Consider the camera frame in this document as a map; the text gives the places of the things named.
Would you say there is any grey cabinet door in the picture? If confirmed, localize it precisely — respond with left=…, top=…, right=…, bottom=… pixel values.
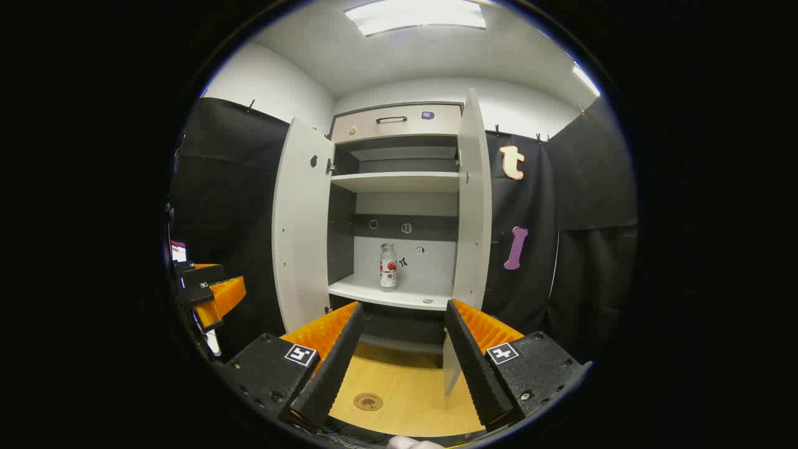
left=443, top=87, right=493, bottom=397
left=272, top=117, right=335, bottom=334

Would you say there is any black backdrop cloth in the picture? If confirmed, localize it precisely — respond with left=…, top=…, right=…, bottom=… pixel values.
left=168, top=97, right=640, bottom=362

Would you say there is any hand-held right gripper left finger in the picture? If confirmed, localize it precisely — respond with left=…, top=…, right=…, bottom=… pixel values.
left=218, top=301, right=365, bottom=431

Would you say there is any small ceiling light panel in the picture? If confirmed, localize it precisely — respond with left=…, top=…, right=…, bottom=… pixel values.
left=572, top=62, right=601, bottom=97

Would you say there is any clear bottle with red label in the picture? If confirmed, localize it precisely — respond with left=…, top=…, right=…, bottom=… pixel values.
left=379, top=243, right=398, bottom=292

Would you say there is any grey cabinet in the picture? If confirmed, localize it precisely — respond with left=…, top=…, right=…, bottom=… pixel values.
left=325, top=102, right=465, bottom=357

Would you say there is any grey cabinet drawer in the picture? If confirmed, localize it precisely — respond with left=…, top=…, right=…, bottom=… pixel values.
left=330, top=103, right=463, bottom=144

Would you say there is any large ceiling light panel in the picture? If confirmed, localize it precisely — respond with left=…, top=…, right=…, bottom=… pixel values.
left=344, top=0, right=487, bottom=37

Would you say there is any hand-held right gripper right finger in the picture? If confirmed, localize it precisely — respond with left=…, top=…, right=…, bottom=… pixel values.
left=444, top=298, right=593, bottom=432

